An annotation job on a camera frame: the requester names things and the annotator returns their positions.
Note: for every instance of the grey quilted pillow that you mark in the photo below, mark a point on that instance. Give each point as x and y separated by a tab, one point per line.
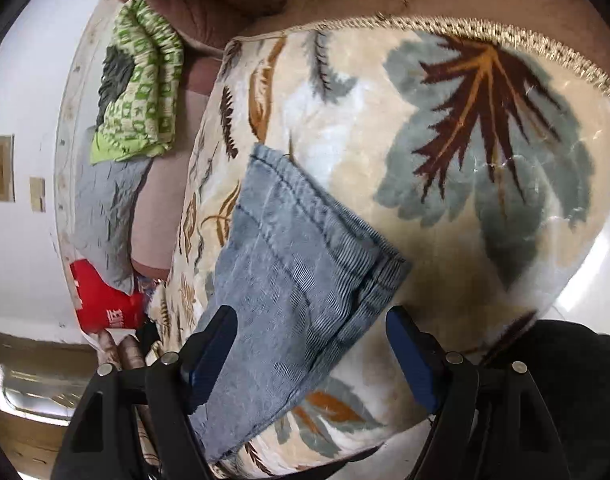
105	210

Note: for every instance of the small wooden wall panel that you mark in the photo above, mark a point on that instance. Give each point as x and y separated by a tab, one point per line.
37	194

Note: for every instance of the black cloth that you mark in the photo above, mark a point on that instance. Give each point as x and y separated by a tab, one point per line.
146	334

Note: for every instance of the patterned glass door panel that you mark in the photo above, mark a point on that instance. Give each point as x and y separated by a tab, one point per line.
35	395

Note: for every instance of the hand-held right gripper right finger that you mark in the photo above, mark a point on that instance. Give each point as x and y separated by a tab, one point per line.
415	360

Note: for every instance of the dark grey crumpled cloth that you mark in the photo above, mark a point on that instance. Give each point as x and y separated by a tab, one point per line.
116	75

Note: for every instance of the cream leaf-print blanket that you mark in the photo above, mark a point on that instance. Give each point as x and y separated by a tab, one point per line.
435	110

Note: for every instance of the blue-grey denim pants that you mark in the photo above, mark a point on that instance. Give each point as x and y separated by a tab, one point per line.
295	270

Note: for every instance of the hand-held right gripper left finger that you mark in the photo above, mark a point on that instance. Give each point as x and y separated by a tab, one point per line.
210	355

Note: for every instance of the striped beige rolled cloth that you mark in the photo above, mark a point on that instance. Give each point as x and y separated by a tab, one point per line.
106	347
130	350

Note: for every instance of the red paper bag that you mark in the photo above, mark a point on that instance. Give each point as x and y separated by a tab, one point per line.
105	305

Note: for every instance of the white bed headboard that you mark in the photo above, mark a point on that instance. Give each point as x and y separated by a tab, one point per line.
65	160

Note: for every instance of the green patterned quilt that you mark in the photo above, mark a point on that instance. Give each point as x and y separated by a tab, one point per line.
150	85

